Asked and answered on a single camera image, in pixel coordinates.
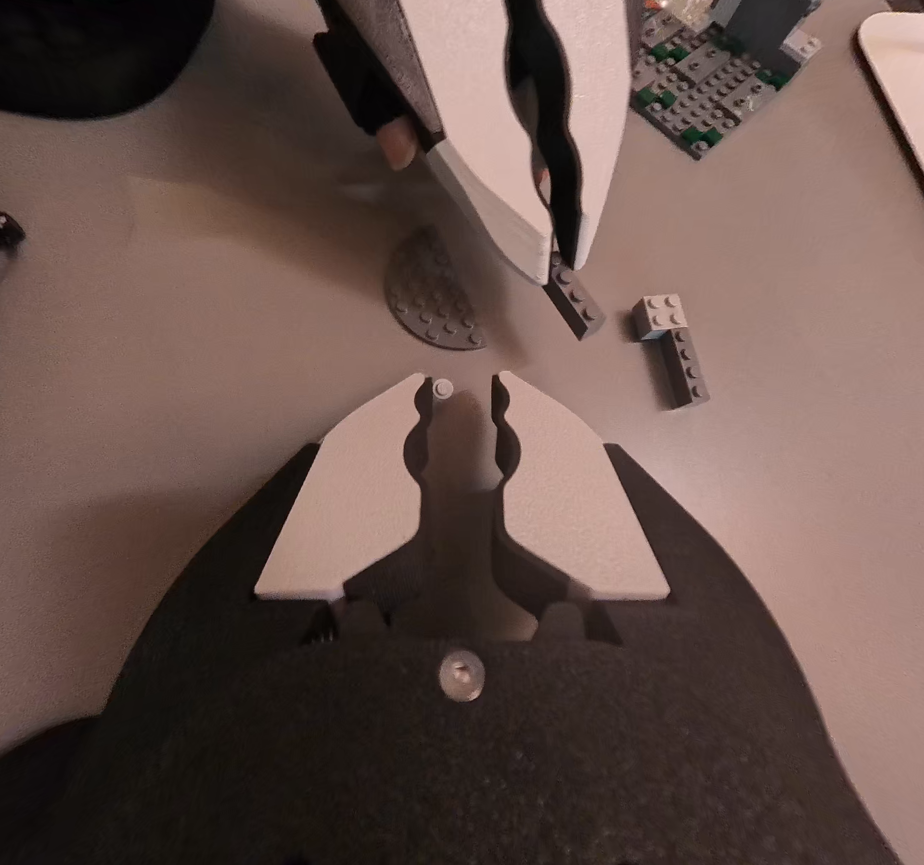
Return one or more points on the grey brick model on baseplate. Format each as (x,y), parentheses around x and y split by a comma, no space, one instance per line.
(722,64)

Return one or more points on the dark grey long brick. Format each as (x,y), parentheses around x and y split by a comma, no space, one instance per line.
(686,371)
(574,298)

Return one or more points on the light grey square brick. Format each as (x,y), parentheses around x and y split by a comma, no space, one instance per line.
(660,316)

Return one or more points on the grey quarter-round plate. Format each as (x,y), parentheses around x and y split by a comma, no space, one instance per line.
(433,295)

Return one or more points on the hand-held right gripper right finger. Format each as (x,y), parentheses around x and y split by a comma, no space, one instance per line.
(577,511)

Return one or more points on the black office chair seat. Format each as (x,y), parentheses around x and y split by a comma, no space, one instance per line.
(94,49)

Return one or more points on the white book stand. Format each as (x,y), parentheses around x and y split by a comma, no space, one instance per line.
(899,78)

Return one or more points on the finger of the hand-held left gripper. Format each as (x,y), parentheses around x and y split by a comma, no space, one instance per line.
(462,85)
(592,85)

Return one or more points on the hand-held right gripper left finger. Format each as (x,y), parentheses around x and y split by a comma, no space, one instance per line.
(339,511)

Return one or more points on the grey desk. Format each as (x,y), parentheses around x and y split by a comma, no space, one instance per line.
(180,338)

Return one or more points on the person's left hand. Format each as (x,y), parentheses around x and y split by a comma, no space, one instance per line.
(397,147)

